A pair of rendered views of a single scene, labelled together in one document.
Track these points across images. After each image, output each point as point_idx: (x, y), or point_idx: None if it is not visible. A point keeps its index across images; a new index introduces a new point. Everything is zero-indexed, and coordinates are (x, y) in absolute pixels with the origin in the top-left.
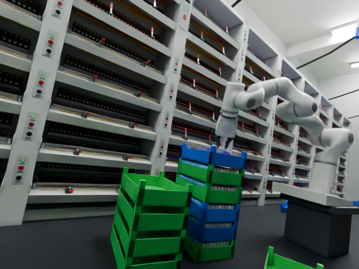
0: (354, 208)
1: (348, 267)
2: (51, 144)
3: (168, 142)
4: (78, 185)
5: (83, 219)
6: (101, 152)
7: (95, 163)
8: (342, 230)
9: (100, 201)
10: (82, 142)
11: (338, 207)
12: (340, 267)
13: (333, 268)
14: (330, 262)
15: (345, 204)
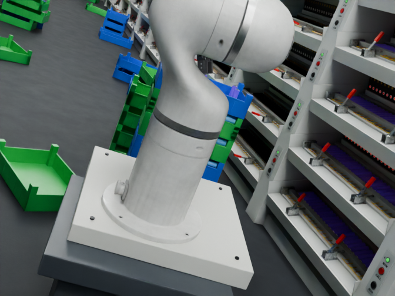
0: (54, 221)
1: (7, 293)
2: (243, 90)
3: (305, 107)
4: (238, 139)
5: (221, 174)
6: (261, 108)
7: (246, 115)
8: (55, 280)
9: (234, 162)
10: (278, 101)
11: (72, 178)
12: (19, 279)
13: (27, 265)
14: (37, 284)
15: (76, 208)
